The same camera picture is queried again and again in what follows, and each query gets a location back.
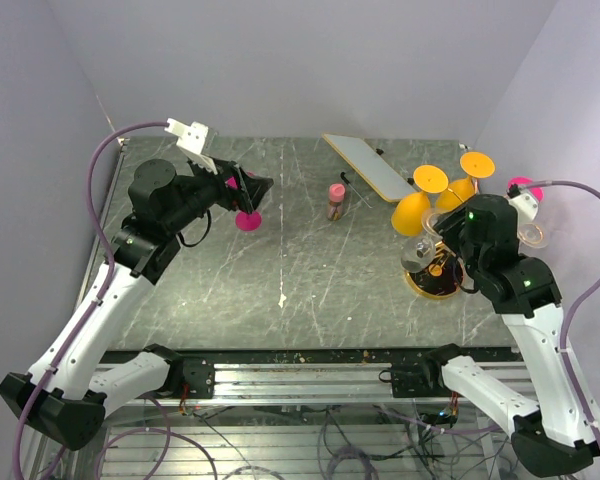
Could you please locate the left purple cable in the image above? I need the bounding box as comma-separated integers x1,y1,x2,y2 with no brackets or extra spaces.
9,120,171,480

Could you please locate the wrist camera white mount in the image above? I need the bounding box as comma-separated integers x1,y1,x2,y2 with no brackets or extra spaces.
506,183,539,224
164,118,218,174

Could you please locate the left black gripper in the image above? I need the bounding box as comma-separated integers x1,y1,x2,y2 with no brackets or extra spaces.
164,153,273,234

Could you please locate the yellow framed tilted mirror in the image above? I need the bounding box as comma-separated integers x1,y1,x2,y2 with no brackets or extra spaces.
322,133,415,203

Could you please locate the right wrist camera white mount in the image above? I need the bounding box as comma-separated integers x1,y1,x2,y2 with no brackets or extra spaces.
506,183,539,224

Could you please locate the orange wine glass right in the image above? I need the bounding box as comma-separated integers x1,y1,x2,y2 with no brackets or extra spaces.
435,151,496,211

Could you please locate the clear wine glass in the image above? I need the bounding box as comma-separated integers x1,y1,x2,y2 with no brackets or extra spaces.
400,208,450,273
517,222,550,249

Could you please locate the gold wine glass rack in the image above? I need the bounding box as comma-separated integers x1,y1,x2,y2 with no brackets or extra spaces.
403,246,464,300

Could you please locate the small pink capped bottle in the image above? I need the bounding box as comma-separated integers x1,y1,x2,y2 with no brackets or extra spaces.
327,183,346,221

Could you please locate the pink wine glass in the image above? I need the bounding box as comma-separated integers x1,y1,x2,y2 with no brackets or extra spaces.
507,176,544,202
226,177,262,232

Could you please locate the orange wine glass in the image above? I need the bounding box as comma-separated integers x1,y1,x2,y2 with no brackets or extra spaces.
435,151,496,211
391,165,449,236

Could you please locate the aluminium rail frame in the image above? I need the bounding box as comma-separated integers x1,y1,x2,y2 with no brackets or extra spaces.
79,349,541,406

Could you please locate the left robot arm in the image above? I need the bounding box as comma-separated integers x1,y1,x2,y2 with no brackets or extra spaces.
0,159,274,451

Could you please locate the floor cable bundle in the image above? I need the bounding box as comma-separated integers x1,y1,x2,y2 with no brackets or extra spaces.
94,399,531,480

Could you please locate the orange wine glass left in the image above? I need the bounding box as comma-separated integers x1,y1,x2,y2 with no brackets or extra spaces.
391,165,449,236

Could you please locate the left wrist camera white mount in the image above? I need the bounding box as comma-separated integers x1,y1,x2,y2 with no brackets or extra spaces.
164,118,218,174

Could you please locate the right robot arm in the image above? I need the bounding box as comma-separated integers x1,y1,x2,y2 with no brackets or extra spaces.
420,194,600,478

